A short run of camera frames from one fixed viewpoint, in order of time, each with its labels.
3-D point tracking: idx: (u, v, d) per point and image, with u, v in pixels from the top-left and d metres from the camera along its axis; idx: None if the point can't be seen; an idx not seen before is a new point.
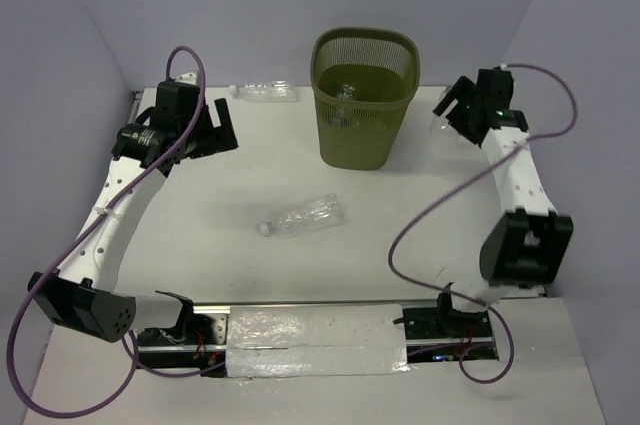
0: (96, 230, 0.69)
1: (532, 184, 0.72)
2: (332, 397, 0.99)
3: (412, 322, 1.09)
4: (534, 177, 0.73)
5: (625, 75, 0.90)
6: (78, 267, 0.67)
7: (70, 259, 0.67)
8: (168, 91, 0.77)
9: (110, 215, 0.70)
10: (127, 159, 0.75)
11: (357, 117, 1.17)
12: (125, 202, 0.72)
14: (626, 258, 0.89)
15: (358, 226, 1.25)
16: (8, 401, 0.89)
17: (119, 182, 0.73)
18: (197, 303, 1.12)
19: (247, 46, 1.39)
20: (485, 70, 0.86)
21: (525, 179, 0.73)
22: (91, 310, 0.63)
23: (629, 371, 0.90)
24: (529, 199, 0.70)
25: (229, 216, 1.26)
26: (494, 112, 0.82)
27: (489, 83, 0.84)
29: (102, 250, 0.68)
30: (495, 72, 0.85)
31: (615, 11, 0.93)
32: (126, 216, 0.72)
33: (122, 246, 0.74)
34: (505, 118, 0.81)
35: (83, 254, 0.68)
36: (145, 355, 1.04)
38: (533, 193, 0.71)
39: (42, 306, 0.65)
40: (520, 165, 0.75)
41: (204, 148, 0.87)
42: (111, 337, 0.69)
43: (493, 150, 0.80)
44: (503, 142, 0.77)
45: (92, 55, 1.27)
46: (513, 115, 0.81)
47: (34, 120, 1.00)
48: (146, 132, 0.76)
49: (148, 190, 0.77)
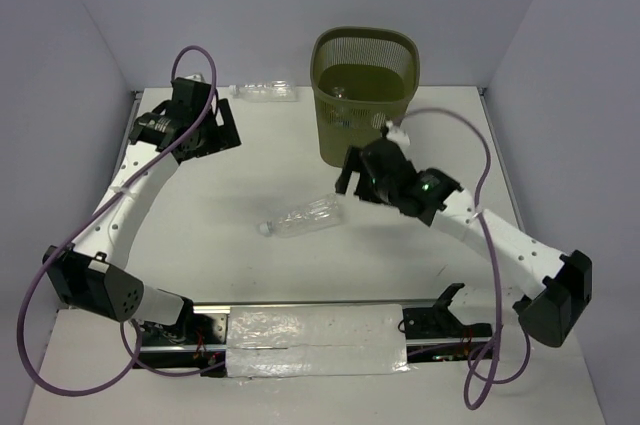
0: (112, 207, 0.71)
1: (525, 244, 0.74)
2: (333, 397, 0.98)
3: (412, 322, 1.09)
4: (522, 239, 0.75)
5: (623, 75, 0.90)
6: (93, 241, 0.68)
7: (86, 234, 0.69)
8: (184, 84, 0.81)
9: (126, 194, 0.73)
10: (143, 144, 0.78)
11: (357, 116, 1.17)
12: (141, 183, 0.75)
14: (625, 257, 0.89)
15: (358, 225, 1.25)
16: (8, 400, 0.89)
17: (135, 164, 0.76)
18: (197, 303, 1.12)
19: (247, 47, 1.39)
20: (376, 154, 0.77)
21: (521, 247, 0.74)
22: (104, 284, 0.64)
23: (628, 370, 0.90)
24: (538, 259, 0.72)
25: (229, 216, 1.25)
26: (423, 191, 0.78)
27: (390, 164, 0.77)
29: (116, 227, 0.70)
30: (384, 151, 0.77)
31: (612, 11, 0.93)
32: (141, 197, 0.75)
33: (136, 225, 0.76)
34: (432, 190, 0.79)
35: (97, 230, 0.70)
36: (145, 354, 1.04)
38: (535, 255, 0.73)
39: (53, 282, 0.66)
40: (502, 233, 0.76)
41: (213, 146, 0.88)
42: (118, 316, 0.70)
43: (456, 230, 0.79)
44: (464, 216, 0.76)
45: (91, 54, 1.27)
46: (437, 181, 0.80)
47: (33, 118, 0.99)
48: (162, 120, 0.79)
49: (162, 175, 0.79)
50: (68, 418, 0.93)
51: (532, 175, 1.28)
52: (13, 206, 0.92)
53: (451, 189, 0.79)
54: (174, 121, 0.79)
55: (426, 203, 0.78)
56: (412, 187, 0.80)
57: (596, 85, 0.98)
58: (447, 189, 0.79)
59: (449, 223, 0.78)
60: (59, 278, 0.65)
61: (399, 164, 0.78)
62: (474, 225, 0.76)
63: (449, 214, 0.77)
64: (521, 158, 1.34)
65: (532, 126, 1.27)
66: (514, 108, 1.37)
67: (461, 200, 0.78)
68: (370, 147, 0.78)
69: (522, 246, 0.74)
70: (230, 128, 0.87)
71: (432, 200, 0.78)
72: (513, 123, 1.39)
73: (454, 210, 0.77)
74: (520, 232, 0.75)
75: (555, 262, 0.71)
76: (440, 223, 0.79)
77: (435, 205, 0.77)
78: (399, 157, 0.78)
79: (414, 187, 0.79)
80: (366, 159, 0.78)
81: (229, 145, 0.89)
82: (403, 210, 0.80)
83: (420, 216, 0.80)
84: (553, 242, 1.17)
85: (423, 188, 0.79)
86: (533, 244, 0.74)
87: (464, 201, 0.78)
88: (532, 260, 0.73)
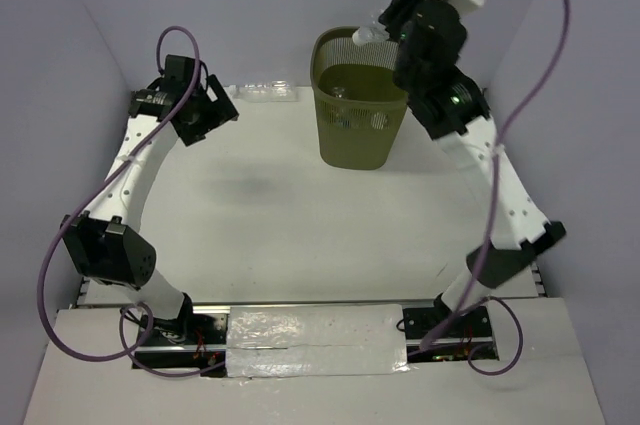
0: (121, 174, 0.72)
1: (520, 201, 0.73)
2: (333, 397, 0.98)
3: (412, 322, 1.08)
4: (521, 196, 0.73)
5: (625, 74, 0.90)
6: (106, 208, 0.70)
7: (98, 201, 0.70)
8: (177, 61, 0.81)
9: (134, 162, 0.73)
10: (144, 118, 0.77)
11: (357, 116, 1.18)
12: (147, 150, 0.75)
14: (625, 257, 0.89)
15: (357, 226, 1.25)
16: (6, 401, 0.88)
17: (138, 135, 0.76)
18: (197, 304, 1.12)
19: (248, 47, 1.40)
20: (440, 40, 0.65)
21: (514, 202, 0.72)
22: (122, 246, 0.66)
23: (630, 371, 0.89)
24: (526, 218, 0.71)
25: (228, 216, 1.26)
26: (448, 102, 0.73)
27: (438, 57, 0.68)
29: (128, 193, 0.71)
30: (445, 37, 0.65)
31: (614, 10, 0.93)
32: (148, 165, 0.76)
33: (144, 192, 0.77)
34: (462, 105, 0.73)
35: (110, 197, 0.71)
36: (146, 355, 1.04)
38: (523, 214, 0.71)
39: (73, 253, 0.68)
40: (505, 183, 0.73)
41: (211, 122, 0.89)
42: (138, 282, 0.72)
43: (464, 155, 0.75)
44: (479, 151, 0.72)
45: (91, 53, 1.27)
46: (469, 95, 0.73)
47: (34, 120, 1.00)
48: (159, 94, 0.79)
49: (163, 144, 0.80)
50: (68, 418, 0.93)
51: (531, 175, 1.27)
52: (13, 208, 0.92)
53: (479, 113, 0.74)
54: (171, 94, 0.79)
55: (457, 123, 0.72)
56: (441, 90, 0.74)
57: (596, 84, 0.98)
58: (474, 110, 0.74)
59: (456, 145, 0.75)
60: (79, 243, 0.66)
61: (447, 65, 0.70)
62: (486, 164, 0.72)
63: (465, 140, 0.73)
64: (520, 158, 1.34)
65: (531, 126, 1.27)
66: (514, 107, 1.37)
67: (484, 129, 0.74)
68: (433, 26, 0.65)
69: (515, 201, 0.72)
70: (224, 100, 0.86)
71: (454, 114, 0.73)
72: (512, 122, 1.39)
73: (473, 140, 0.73)
74: (523, 189, 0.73)
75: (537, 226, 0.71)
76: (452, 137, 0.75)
77: (454, 121, 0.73)
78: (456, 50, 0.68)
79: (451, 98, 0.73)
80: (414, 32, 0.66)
81: (226, 116, 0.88)
82: (421, 110, 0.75)
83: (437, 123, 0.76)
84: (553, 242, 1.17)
85: (453, 101, 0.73)
86: (527, 204, 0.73)
87: (488, 133, 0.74)
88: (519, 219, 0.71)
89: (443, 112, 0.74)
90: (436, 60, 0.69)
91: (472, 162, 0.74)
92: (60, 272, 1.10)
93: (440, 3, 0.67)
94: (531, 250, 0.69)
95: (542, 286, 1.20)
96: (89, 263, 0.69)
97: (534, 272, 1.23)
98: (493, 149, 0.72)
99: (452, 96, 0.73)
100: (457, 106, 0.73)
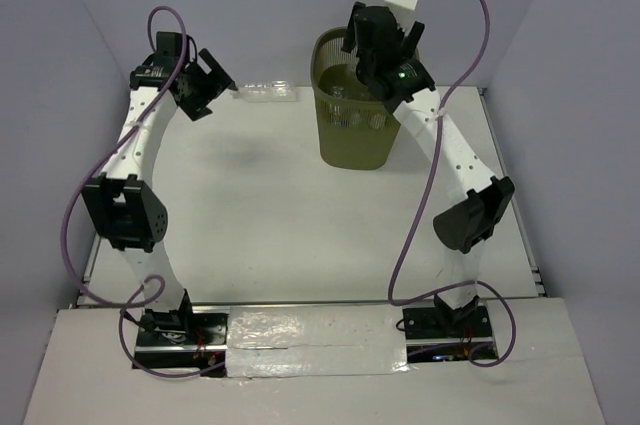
0: (132, 138, 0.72)
1: (467, 157, 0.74)
2: (333, 398, 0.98)
3: (412, 322, 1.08)
4: (468, 153, 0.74)
5: (625, 74, 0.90)
6: (122, 168, 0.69)
7: (112, 163, 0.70)
8: (167, 38, 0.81)
9: (142, 127, 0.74)
10: (146, 89, 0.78)
11: (356, 116, 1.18)
12: (153, 117, 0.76)
14: (624, 257, 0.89)
15: (357, 226, 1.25)
16: (7, 400, 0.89)
17: (142, 103, 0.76)
18: (197, 303, 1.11)
19: (247, 48, 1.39)
20: (371, 23, 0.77)
21: (461, 158, 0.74)
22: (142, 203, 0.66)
23: (630, 371, 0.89)
24: (473, 172, 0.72)
25: (228, 216, 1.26)
26: (396, 77, 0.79)
27: (376, 39, 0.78)
29: (140, 153, 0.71)
30: (377, 21, 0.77)
31: (614, 11, 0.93)
32: (154, 131, 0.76)
33: (153, 159, 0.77)
34: (408, 79, 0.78)
35: (123, 158, 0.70)
36: (145, 355, 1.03)
38: (469, 169, 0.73)
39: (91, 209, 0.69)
40: (452, 141, 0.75)
41: (208, 93, 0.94)
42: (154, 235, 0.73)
43: (413, 124, 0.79)
44: (423, 115, 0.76)
45: (90, 53, 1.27)
46: (415, 72, 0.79)
47: (34, 120, 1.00)
48: (156, 68, 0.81)
49: (166, 113, 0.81)
50: (68, 418, 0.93)
51: (531, 175, 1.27)
52: (13, 207, 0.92)
53: (424, 85, 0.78)
54: (167, 68, 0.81)
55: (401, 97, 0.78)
56: (391, 70, 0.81)
57: (596, 84, 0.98)
58: (420, 83, 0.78)
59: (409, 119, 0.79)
60: (97, 202, 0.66)
61: (387, 46, 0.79)
62: (429, 125, 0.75)
63: (411, 107, 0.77)
64: (520, 158, 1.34)
65: (531, 126, 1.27)
66: (514, 107, 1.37)
67: (429, 98, 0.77)
68: (366, 17, 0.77)
69: (462, 157, 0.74)
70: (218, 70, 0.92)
71: (401, 87, 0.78)
72: (512, 122, 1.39)
73: (418, 106, 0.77)
74: (468, 145, 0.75)
75: (485, 179, 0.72)
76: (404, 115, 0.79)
77: (400, 92, 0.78)
78: (392, 33, 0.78)
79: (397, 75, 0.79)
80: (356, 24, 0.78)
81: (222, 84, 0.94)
82: (375, 90, 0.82)
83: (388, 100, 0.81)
84: (553, 242, 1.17)
85: (400, 76, 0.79)
86: (473, 159, 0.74)
87: (432, 100, 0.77)
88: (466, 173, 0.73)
89: (391, 87, 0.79)
90: (375, 43, 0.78)
91: (419, 127, 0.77)
92: (60, 271, 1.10)
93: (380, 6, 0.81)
94: (479, 200, 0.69)
95: (542, 287, 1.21)
96: (107, 219, 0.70)
97: (534, 272, 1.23)
98: (436, 113, 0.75)
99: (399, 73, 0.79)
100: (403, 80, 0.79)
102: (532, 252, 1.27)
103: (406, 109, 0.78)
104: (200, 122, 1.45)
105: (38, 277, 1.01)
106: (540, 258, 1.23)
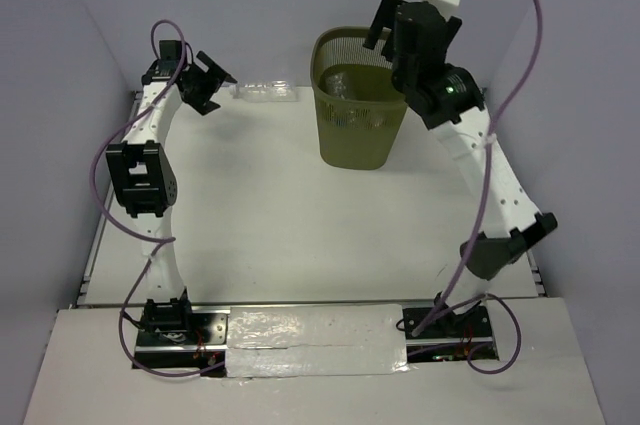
0: (147, 115, 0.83)
1: (513, 190, 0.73)
2: (333, 397, 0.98)
3: (412, 322, 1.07)
4: (513, 186, 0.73)
5: (625, 75, 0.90)
6: (140, 137, 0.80)
7: (132, 134, 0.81)
8: (169, 45, 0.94)
9: (155, 108, 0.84)
10: (155, 84, 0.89)
11: (357, 116, 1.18)
12: (165, 101, 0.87)
14: (625, 257, 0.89)
15: (357, 226, 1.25)
16: (7, 400, 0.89)
17: (154, 92, 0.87)
18: (197, 304, 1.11)
19: (248, 47, 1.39)
20: (417, 25, 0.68)
21: (507, 191, 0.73)
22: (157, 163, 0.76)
23: (631, 370, 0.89)
24: (518, 207, 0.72)
25: (229, 217, 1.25)
26: (443, 90, 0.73)
27: (422, 44, 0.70)
29: (155, 127, 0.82)
30: (426, 24, 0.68)
31: (615, 11, 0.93)
32: (166, 114, 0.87)
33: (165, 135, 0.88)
34: (457, 94, 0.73)
35: (142, 130, 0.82)
36: (145, 354, 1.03)
38: (515, 204, 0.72)
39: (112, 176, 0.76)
40: (498, 172, 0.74)
41: (209, 89, 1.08)
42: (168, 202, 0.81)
43: (457, 145, 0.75)
44: (471, 139, 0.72)
45: (90, 53, 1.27)
46: (463, 86, 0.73)
47: (33, 119, 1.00)
48: (162, 69, 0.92)
49: (174, 102, 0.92)
50: (68, 418, 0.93)
51: (531, 175, 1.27)
52: (13, 207, 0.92)
53: (473, 102, 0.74)
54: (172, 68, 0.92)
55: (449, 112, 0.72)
56: (435, 80, 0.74)
57: (596, 84, 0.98)
58: (468, 99, 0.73)
59: (455, 141, 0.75)
60: (119, 164, 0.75)
61: (431, 53, 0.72)
62: (478, 153, 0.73)
63: (459, 128, 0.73)
64: (520, 158, 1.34)
65: (531, 127, 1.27)
66: (514, 107, 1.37)
67: (478, 119, 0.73)
68: (413, 18, 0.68)
69: (508, 190, 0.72)
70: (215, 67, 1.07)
71: (449, 102, 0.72)
72: (512, 122, 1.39)
73: (466, 129, 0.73)
74: (514, 177, 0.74)
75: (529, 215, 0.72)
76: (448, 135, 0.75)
77: (449, 110, 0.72)
78: (438, 38, 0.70)
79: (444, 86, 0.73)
80: (399, 25, 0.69)
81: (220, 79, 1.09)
82: (415, 103, 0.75)
83: (430, 114, 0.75)
84: (553, 242, 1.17)
85: (448, 90, 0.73)
86: (518, 193, 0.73)
87: (482, 122, 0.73)
88: (511, 207, 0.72)
89: (437, 100, 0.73)
90: (420, 49, 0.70)
91: (465, 150, 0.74)
92: (60, 272, 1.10)
93: (425, 2, 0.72)
94: (523, 240, 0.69)
95: (542, 287, 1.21)
96: (127, 183, 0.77)
97: (534, 272, 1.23)
98: (485, 138, 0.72)
99: (447, 85, 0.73)
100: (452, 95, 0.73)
102: (532, 252, 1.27)
103: (451, 130, 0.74)
104: (201, 122, 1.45)
105: (38, 277, 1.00)
106: (540, 258, 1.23)
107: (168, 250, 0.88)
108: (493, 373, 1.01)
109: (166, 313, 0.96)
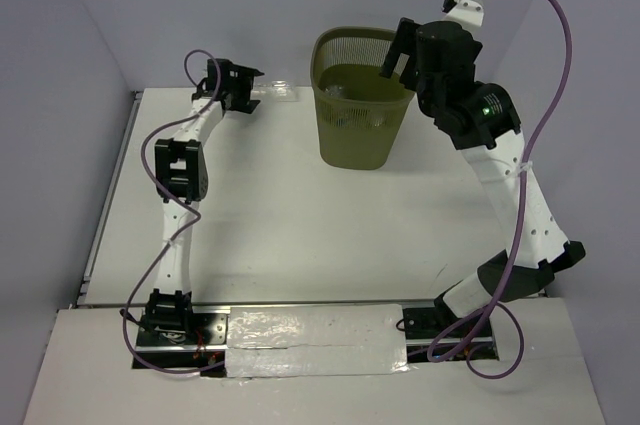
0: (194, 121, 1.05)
1: (544, 219, 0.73)
2: (333, 397, 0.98)
3: (412, 322, 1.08)
4: (546, 215, 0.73)
5: (626, 75, 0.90)
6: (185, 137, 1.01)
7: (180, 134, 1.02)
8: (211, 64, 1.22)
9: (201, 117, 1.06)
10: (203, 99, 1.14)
11: (357, 116, 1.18)
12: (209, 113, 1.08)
14: (625, 257, 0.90)
15: (357, 226, 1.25)
16: (7, 400, 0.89)
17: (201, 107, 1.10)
18: (197, 304, 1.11)
19: (248, 47, 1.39)
20: (440, 41, 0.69)
21: (539, 222, 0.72)
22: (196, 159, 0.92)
23: (632, 370, 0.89)
24: (548, 239, 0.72)
25: (229, 217, 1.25)
26: (479, 111, 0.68)
27: (448, 60, 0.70)
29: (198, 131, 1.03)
30: (450, 39, 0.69)
31: (616, 11, 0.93)
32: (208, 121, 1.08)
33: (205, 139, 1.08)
34: (492, 117, 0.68)
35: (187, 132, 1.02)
36: (146, 354, 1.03)
38: (546, 235, 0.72)
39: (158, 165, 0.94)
40: (532, 202, 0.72)
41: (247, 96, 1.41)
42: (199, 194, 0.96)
43: (488, 168, 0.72)
44: (505, 166, 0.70)
45: (91, 53, 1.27)
46: (500, 105, 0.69)
47: (33, 120, 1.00)
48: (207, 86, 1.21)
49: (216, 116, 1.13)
50: (67, 418, 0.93)
51: None
52: (14, 207, 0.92)
53: (509, 124, 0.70)
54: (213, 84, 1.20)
55: (483, 131, 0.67)
56: (467, 100, 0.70)
57: (597, 84, 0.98)
58: (504, 120, 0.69)
59: (485, 165, 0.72)
60: (165, 157, 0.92)
61: (459, 71, 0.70)
62: (512, 181, 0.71)
63: (493, 153, 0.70)
64: None
65: (530, 126, 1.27)
66: None
67: (512, 142, 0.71)
68: (435, 36, 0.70)
69: (540, 222, 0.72)
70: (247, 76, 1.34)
71: (482, 122, 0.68)
72: None
73: (501, 155, 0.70)
74: (547, 207, 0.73)
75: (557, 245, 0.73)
76: (479, 159, 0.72)
77: (483, 132, 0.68)
78: (465, 54, 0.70)
79: (477, 106, 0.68)
80: (423, 44, 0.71)
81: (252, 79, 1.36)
82: (448, 126, 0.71)
83: (463, 135, 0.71)
84: None
85: (483, 112, 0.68)
86: (549, 222, 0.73)
87: (517, 147, 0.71)
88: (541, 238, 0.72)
89: (471, 121, 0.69)
90: (446, 65, 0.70)
91: (496, 177, 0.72)
92: (60, 271, 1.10)
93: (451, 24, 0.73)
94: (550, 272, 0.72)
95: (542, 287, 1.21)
96: (168, 173, 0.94)
97: None
98: (520, 165, 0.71)
99: (482, 105, 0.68)
100: (487, 116, 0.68)
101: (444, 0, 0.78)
102: None
103: (485, 154, 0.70)
104: None
105: (38, 277, 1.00)
106: None
107: (186, 237, 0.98)
108: (493, 376, 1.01)
109: (167, 313, 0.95)
